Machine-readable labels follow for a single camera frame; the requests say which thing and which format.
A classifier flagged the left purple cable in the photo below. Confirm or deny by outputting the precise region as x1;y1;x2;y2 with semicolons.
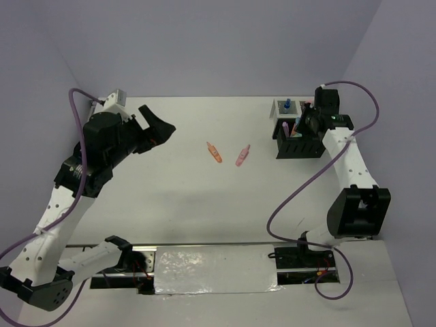
0;88;105;324

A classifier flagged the blue cap clear bottle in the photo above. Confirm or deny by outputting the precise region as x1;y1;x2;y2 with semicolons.
283;98;292;114

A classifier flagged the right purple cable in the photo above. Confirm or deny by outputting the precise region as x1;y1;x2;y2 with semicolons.
266;80;381;300

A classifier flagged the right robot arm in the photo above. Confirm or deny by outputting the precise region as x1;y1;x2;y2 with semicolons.
296;85;391;266

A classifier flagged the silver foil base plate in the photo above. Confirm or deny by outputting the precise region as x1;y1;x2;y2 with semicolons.
154;245;280;295

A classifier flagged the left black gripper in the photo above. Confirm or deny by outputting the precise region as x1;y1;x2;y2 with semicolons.
106;105;175;168

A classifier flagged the purple cable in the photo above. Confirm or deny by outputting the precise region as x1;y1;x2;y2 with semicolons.
0;88;105;324
266;80;381;300

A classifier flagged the pink highlighter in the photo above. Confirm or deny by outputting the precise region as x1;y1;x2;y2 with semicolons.
235;144;251;167

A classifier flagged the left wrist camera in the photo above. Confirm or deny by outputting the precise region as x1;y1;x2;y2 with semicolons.
103;89;127;115

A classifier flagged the purple highlighter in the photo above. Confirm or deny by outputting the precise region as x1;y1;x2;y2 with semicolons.
282;121;290;138

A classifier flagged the black slotted organizer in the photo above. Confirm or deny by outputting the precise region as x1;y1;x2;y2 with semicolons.
272;119;326;159

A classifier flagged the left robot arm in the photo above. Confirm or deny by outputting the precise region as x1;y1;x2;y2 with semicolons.
1;105;176;311

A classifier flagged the white two-cell organizer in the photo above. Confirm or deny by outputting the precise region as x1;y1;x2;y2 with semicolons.
269;99;312;120

